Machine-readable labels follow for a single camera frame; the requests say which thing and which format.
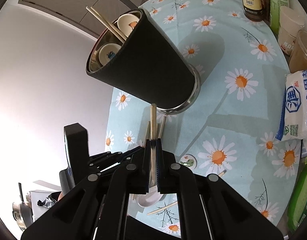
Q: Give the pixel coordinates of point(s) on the blue daisy print tablecloth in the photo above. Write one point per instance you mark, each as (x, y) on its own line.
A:
(218, 100)

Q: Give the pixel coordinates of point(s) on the metal cooking pot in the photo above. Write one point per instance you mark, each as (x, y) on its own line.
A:
(19, 215)

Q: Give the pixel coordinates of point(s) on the white spoon blue print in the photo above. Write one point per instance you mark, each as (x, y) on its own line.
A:
(108, 53)

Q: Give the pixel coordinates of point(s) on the blue and white salt bag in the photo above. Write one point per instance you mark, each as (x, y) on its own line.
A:
(298, 110)

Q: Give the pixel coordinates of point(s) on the black plastic bag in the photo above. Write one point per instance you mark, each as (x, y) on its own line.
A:
(46, 202)

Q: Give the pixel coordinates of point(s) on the white spoon orange print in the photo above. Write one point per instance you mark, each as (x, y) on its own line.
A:
(126, 25)

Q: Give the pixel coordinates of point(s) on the green sugar bag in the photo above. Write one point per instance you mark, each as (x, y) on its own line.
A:
(303, 200)

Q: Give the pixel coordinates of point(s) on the white lidded jar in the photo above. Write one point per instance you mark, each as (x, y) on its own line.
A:
(291, 27)

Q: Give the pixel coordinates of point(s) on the plain white ceramic spoon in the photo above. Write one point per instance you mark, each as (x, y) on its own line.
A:
(147, 200)

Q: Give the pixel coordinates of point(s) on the pile of chopsticks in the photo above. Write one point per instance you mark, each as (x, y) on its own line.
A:
(106, 20)

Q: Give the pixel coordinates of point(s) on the black cylindrical utensil holder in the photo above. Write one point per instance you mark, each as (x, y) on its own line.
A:
(148, 67)

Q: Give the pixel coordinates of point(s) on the grey door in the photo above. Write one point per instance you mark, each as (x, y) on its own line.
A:
(76, 0)

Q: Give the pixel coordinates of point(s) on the clear plastic jar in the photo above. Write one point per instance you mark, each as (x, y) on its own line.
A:
(303, 52)

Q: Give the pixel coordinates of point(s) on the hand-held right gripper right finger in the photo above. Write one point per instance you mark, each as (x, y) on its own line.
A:
(159, 170)

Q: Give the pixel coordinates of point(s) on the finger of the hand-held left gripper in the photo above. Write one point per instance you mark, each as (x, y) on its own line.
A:
(106, 166)
(113, 154)

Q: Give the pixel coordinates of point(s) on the pale frog print utensil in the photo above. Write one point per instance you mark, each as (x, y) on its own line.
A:
(188, 161)

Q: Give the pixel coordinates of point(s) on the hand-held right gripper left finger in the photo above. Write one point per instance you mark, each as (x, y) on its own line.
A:
(148, 170)

